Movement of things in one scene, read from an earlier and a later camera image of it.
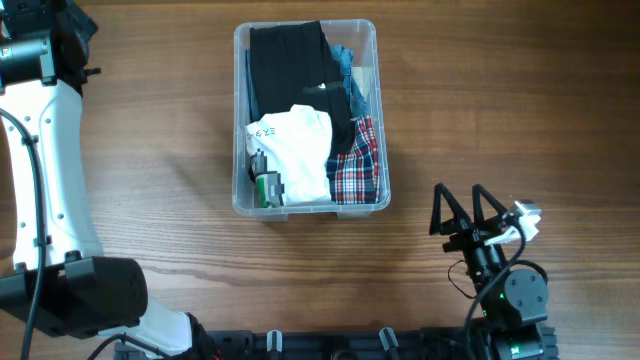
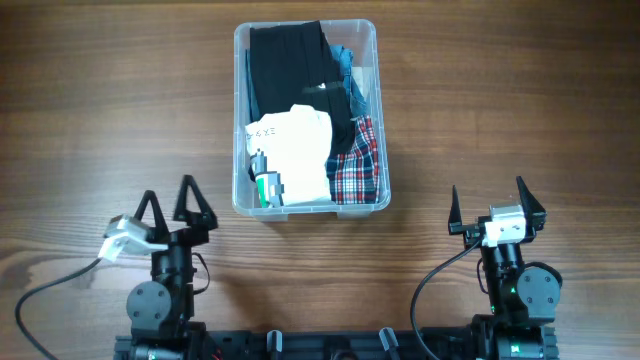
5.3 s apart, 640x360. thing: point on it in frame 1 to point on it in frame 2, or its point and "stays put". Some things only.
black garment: [292, 65] stays put
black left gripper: [82, 19] to [192, 235]
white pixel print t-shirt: [289, 157] stays put
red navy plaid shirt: [354, 176] stays put
